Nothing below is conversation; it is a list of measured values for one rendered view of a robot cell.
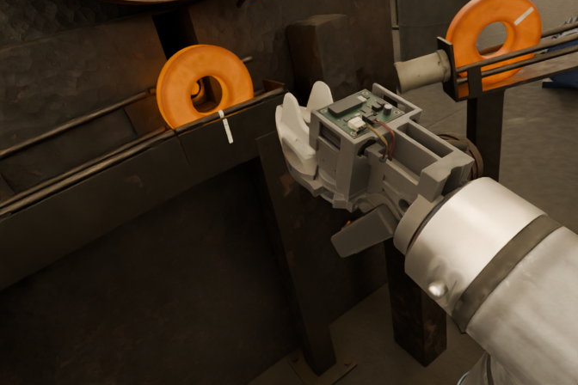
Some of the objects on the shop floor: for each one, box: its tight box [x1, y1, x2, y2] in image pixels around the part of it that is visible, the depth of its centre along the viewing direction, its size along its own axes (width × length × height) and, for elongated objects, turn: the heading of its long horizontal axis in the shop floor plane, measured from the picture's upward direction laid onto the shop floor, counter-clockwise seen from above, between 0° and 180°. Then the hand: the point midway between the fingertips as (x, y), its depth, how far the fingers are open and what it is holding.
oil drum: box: [394, 0, 478, 62], centre depth 299 cm, size 59×59×89 cm
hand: (286, 118), depth 41 cm, fingers closed
